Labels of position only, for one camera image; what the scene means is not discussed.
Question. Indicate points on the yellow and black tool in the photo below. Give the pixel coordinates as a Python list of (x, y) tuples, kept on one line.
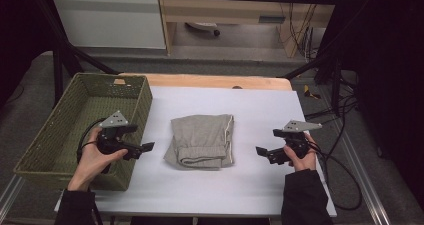
[(310, 93)]

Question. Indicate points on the white table mat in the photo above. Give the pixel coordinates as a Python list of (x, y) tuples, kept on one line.
[(200, 191)]

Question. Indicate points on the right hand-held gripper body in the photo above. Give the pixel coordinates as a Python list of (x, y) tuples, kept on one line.
[(297, 141)]

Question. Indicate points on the person's left hand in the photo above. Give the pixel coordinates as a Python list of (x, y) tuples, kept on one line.
[(88, 163)]

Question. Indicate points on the person's right hand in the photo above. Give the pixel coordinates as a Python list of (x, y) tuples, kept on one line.
[(305, 163)]

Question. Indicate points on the black curtain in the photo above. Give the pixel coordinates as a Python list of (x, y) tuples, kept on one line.
[(386, 68)]

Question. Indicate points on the office chair base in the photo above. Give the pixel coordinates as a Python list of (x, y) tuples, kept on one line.
[(203, 26)]

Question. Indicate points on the white cabinet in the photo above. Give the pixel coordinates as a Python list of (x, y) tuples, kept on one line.
[(110, 21)]

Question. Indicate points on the grey pants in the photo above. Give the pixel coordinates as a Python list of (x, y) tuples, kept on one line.
[(200, 135)]

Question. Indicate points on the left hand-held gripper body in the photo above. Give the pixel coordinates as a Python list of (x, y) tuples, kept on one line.
[(113, 141)]

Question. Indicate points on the green woven basket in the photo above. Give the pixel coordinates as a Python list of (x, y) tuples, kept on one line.
[(60, 135)]

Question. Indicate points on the aluminium rail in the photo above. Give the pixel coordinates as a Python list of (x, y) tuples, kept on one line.
[(10, 195), (363, 175)]

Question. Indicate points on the light wooden desk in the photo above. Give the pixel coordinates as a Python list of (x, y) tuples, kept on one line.
[(226, 11)]

